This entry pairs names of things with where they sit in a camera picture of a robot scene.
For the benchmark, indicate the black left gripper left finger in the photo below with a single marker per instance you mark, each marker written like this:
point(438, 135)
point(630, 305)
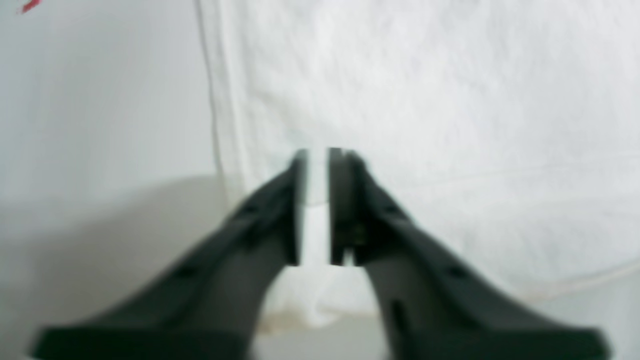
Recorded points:
point(206, 306)

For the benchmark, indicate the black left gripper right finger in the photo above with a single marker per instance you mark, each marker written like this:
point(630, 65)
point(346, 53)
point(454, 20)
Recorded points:
point(433, 305)

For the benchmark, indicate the white printed t-shirt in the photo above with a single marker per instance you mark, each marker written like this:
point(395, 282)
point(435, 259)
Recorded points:
point(509, 129)

